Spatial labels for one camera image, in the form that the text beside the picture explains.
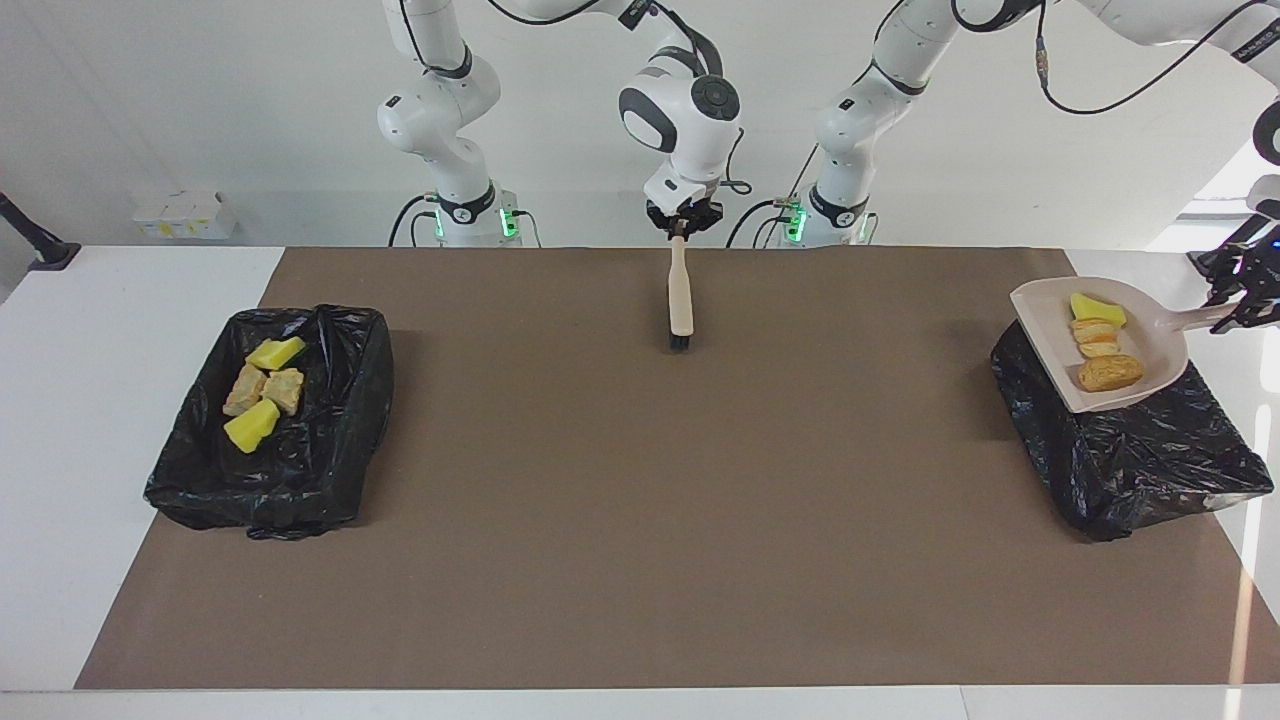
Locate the brown paper table mat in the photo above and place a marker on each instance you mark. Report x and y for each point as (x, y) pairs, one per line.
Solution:
(600, 550)

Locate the large white cardboard box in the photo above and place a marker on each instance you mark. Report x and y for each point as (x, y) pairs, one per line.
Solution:
(200, 215)

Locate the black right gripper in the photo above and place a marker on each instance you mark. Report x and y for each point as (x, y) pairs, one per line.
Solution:
(683, 215)

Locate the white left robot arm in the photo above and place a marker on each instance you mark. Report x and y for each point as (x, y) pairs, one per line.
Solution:
(900, 90)

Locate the brown potato-shaped lump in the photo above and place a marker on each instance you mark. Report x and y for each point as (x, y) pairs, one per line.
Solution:
(1110, 373)

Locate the bin lined with black bag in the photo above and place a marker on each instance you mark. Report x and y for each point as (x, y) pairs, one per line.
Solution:
(330, 450)
(1130, 460)

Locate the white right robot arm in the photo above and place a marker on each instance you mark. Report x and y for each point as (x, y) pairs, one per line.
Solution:
(690, 110)

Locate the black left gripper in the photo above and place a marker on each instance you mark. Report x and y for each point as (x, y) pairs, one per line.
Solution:
(1262, 275)

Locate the small white cardboard box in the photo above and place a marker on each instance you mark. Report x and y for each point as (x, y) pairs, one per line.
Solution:
(148, 225)

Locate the yellow green sponge piece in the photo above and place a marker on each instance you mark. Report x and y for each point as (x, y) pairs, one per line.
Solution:
(252, 425)
(275, 352)
(1097, 307)

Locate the beige plastic dustpan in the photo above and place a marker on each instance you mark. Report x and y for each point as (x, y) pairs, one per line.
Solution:
(1100, 345)

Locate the beige hand brush black bristles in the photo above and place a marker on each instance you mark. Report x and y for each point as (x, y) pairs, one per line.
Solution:
(681, 290)

